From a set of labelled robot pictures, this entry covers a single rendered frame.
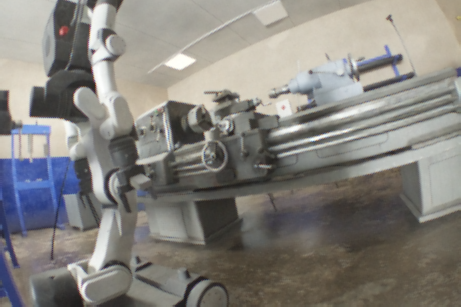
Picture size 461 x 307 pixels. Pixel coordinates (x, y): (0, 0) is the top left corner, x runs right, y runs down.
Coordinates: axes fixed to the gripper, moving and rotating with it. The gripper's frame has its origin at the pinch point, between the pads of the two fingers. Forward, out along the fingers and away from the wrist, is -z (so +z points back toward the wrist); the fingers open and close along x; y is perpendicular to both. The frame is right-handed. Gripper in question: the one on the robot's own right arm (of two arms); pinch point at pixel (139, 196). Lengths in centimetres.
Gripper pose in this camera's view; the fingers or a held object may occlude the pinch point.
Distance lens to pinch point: 69.2
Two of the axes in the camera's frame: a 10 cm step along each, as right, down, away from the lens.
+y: -8.2, 2.5, 5.1
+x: 4.8, -1.8, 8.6
